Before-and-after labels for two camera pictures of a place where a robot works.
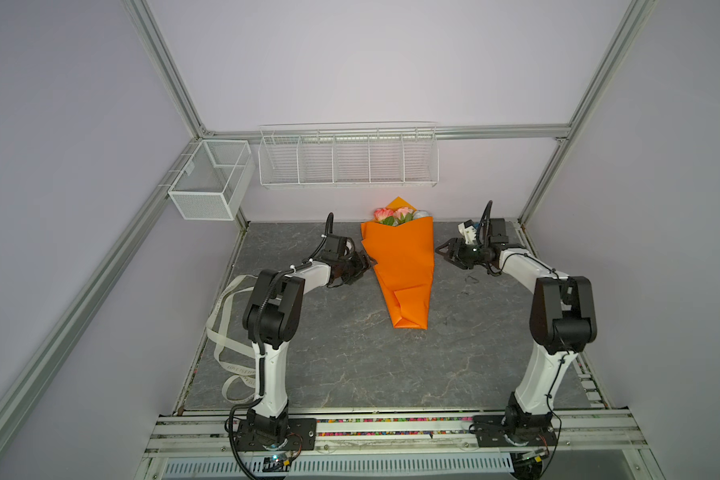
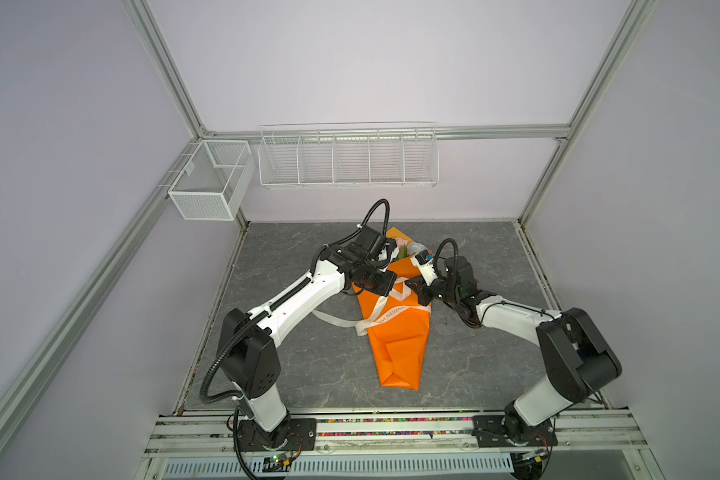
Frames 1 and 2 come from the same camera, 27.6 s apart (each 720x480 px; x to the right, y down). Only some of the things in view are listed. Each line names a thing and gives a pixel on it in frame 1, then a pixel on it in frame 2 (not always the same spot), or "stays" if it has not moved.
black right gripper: x=453 y=252 -> x=422 y=290
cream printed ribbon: x=224 y=365 -> x=366 y=323
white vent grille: x=341 y=467 stays
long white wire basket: x=348 y=154 stays
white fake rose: x=421 y=214 -> x=415 y=248
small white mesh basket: x=213 y=184 stays
